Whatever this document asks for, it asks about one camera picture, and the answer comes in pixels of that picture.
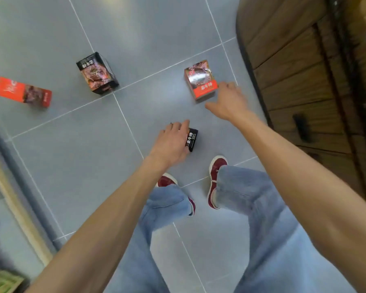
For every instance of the person's left hand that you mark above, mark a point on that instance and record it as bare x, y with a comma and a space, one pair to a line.
169, 146

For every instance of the person's right hand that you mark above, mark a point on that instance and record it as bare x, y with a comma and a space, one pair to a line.
231, 102

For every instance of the person's right thumb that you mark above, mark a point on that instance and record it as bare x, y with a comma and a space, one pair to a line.
213, 107

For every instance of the person's left thumb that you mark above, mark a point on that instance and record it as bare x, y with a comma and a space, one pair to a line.
186, 128

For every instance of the small black food box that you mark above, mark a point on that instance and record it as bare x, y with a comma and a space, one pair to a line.
192, 140

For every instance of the person's left forearm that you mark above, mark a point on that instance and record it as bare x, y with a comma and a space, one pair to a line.
109, 222

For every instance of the person's right forearm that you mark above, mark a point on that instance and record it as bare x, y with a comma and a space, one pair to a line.
308, 192

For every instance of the red silver food box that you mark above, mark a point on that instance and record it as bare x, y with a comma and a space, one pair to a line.
200, 79

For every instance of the person's right red shoe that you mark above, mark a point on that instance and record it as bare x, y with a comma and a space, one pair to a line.
215, 170

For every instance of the person's red shoe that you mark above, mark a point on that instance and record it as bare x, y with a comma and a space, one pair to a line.
167, 180
215, 170

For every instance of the person's left red shoe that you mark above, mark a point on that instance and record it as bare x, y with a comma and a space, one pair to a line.
167, 180

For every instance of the brown wooden drawer cabinet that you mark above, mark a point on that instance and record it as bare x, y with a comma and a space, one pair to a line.
308, 73

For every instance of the light blue jeans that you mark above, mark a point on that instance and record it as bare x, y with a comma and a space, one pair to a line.
262, 198

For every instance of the large black food box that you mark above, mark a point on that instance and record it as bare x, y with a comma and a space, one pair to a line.
96, 73

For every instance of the long red food box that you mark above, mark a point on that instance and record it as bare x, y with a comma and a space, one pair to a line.
21, 91

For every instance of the green packet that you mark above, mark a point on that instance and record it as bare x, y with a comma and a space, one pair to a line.
3, 280

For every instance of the grey cream shelf frame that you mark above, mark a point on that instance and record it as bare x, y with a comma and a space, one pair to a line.
21, 204

